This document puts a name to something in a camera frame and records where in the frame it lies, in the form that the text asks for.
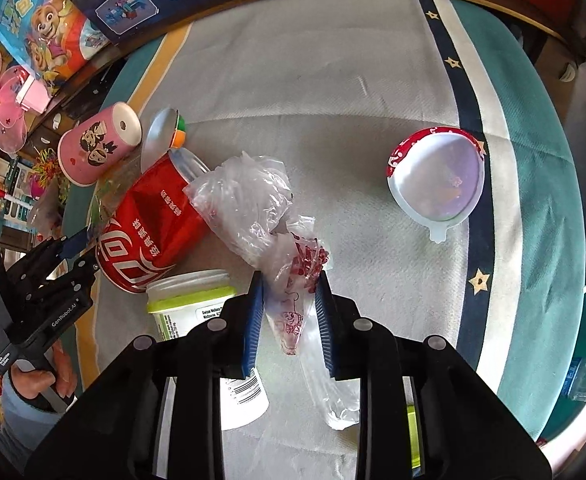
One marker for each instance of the green round lid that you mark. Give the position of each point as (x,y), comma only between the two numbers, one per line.
(414,440)

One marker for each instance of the clear plastic bag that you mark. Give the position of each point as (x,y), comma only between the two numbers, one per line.
(243,195)

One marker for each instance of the small pink box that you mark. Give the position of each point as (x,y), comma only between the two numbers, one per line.
(35,95)

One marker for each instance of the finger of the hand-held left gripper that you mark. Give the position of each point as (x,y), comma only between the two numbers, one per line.
(75,241)
(83,272)

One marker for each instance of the person's left forearm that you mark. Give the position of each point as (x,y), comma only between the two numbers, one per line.
(28,425)

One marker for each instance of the clear bag with red print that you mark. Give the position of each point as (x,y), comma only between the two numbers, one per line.
(293,300)

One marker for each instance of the person's left hand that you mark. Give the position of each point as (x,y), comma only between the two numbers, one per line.
(38,379)

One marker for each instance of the red cola can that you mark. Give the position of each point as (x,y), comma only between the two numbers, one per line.
(148,230)

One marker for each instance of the pink paper cup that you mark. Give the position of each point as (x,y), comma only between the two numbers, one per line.
(98,150)

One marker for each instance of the orange green small toy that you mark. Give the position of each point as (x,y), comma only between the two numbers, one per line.
(180,132)

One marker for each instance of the pile of colourful toys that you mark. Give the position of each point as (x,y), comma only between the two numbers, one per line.
(48,170)

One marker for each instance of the white jar with green rim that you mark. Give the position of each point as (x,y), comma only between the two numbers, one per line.
(193,300)

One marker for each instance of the large blue toy box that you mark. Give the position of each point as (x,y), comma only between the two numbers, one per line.
(138,5)

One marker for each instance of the clear speckled plastic wrap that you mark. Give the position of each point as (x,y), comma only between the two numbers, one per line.
(105,195)

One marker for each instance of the cartoon printed snack bag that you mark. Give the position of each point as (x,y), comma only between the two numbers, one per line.
(48,25)

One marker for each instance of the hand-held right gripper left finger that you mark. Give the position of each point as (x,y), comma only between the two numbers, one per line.
(253,320)

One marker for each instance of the pink butterfly wings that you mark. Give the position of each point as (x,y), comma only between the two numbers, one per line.
(3,115)

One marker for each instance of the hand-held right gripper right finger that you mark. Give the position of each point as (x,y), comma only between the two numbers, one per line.
(325,320)

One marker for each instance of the dark wooden desk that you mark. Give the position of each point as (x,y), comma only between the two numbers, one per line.
(80,102)

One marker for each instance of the silver can colourful top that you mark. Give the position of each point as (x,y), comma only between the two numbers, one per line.
(155,135)

